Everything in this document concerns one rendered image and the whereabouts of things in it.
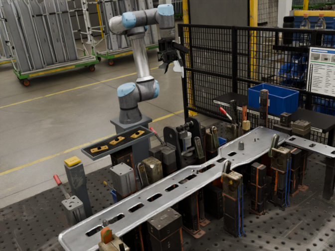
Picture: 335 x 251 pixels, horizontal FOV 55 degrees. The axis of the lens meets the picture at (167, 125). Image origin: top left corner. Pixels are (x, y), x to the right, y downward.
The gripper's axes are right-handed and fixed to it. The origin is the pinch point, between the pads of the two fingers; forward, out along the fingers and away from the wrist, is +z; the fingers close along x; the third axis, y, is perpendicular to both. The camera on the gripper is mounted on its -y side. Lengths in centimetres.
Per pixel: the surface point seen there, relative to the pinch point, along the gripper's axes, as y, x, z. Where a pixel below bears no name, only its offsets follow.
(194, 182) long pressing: 18, 30, 44
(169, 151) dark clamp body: 14.4, 8.4, 36.2
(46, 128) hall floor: -27, -357, 144
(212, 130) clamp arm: -16.6, 9.8, 34.9
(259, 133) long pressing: -45, 21, 44
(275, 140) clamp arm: -29, 43, 35
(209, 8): -202, -169, -11
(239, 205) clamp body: 6, 48, 54
